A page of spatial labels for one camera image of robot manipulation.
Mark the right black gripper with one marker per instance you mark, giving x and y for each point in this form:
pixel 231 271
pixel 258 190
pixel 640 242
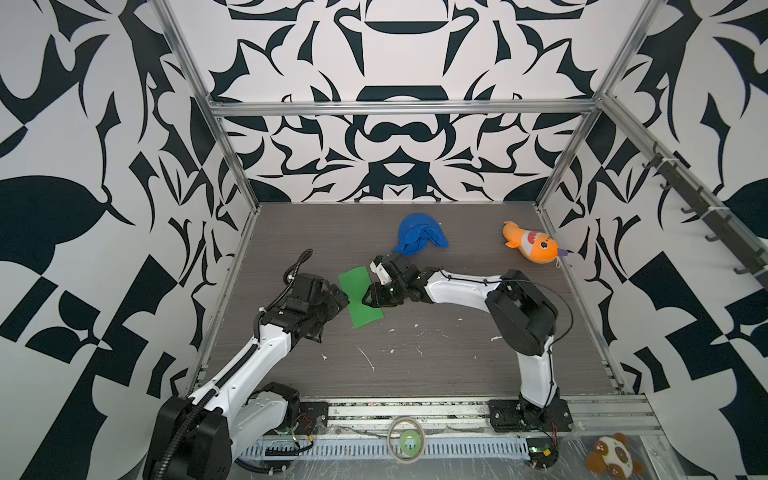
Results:
pixel 376 298

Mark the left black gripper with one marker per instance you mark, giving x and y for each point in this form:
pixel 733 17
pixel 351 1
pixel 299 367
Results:
pixel 332 305

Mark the green square paper sheet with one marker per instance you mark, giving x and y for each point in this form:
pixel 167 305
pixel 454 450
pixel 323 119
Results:
pixel 355 284

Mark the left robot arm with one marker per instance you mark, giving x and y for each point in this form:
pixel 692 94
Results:
pixel 202 435

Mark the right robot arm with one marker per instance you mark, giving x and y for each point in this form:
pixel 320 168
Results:
pixel 524 316

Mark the blue crumpled cloth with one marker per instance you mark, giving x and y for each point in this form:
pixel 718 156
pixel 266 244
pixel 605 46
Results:
pixel 416 231

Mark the white tape roll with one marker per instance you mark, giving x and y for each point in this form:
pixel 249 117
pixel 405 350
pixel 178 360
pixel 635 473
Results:
pixel 394 431

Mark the orange fish plush toy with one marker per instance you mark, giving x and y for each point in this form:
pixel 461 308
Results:
pixel 537 247

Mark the small black electronics box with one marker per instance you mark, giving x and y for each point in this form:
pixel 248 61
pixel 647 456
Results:
pixel 542 452

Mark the brown white plush toy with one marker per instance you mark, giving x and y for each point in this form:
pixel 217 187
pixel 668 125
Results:
pixel 611 455

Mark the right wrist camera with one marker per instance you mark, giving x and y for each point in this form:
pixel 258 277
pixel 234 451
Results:
pixel 378 269

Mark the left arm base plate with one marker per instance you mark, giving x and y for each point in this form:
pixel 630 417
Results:
pixel 306 418

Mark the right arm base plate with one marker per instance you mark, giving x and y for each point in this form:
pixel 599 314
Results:
pixel 519 415

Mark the aluminium front rail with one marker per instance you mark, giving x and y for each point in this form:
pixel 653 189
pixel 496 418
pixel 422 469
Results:
pixel 592 414

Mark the black hook rail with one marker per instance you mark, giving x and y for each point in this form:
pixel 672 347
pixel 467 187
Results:
pixel 702 204

